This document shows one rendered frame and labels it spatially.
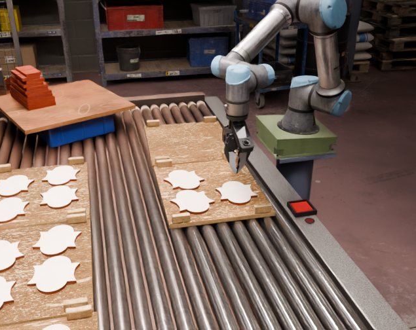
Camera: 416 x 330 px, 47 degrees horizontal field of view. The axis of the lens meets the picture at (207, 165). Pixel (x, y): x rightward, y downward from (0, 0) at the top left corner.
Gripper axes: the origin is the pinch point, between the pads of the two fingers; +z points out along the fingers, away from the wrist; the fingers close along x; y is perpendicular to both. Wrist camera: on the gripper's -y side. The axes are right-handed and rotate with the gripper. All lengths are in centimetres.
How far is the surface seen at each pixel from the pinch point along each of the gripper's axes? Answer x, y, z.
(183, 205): 19.4, -5.5, 7.9
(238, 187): -1.3, 2.4, 7.9
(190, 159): 10.4, 30.1, 9.0
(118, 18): 18, 441, 24
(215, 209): 9.5, -8.4, 8.9
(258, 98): -116, 322, 92
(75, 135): 56, 61, 7
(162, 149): 20.4, 41.8, 9.0
